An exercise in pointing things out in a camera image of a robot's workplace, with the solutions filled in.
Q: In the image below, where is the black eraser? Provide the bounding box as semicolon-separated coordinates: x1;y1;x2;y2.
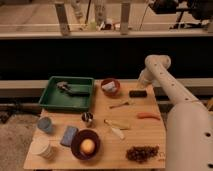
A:
129;90;147;98

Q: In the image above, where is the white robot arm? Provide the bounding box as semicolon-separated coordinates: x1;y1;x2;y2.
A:
138;55;213;171

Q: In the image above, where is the red bowl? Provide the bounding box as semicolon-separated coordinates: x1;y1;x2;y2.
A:
101;78;120;97

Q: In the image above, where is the white object in red bowl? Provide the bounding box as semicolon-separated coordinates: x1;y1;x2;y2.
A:
102;81;117;93

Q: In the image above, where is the small metal cup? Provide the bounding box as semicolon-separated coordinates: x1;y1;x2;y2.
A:
81;112;93;127

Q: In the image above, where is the grey tool in tray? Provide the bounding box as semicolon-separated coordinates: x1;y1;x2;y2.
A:
56;81;90;97

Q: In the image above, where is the green plastic tray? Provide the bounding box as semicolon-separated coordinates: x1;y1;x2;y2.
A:
39;76;94;113

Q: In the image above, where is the orange carrot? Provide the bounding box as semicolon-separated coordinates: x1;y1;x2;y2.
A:
137;113;160;120

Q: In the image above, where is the wooden table board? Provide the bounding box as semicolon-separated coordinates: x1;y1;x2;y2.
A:
24;81;166;170

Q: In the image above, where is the dark brown bowl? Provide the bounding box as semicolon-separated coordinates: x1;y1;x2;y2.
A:
71;129;100;160

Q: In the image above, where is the blue sponge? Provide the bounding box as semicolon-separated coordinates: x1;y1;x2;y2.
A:
60;126;78;147

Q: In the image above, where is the orange ball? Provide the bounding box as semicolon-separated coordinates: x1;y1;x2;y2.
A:
80;139;95;155

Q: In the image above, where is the blue cup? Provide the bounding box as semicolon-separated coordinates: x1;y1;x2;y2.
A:
37;117;53;134

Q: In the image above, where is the bunch of dark grapes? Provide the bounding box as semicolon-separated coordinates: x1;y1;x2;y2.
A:
126;146;159;163

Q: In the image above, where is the white cup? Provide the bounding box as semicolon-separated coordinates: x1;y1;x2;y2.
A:
31;136;53;159

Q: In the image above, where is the black camera on stand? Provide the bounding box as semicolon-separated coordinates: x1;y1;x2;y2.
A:
148;0;213;29

